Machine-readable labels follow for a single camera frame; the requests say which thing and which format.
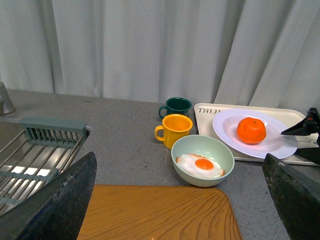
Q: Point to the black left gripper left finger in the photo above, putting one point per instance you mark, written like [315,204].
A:
[57,210]

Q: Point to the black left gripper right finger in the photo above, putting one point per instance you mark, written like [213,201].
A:
[296,198]

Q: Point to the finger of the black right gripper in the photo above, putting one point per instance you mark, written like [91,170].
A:
[310,153]
[309,125]

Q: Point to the orange mandarin fruit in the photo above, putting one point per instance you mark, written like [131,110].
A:
[251,130]

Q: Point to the white round plate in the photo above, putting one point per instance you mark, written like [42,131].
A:
[281,146]

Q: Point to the wooden cutting board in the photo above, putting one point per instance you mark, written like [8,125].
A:
[126,212]

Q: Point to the green metal dish rack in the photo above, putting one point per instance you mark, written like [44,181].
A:
[33,151]

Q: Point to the fried egg toy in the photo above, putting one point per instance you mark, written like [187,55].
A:
[199,166]

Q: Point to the light green bowl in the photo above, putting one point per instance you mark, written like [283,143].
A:
[207,147]

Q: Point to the steel faucet base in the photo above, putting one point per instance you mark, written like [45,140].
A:
[6,105]

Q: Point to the white curtain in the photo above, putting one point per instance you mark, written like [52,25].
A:
[263,53]

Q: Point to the dark green enamel mug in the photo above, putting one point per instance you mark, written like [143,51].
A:
[175,105]

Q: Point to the yellow enamel mug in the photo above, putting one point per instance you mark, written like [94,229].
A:
[174,127]

